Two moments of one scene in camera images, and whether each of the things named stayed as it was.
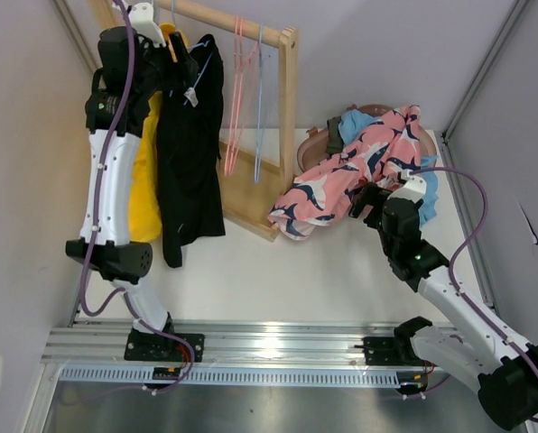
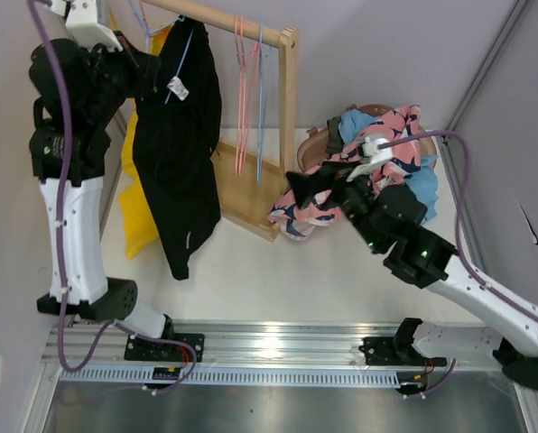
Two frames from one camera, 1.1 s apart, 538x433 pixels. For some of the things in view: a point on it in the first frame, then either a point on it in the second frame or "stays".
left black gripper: [181, 74] -> [143, 69]
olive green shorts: [335, 142] stays
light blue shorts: [352, 122] stays
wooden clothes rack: [249, 188] stays
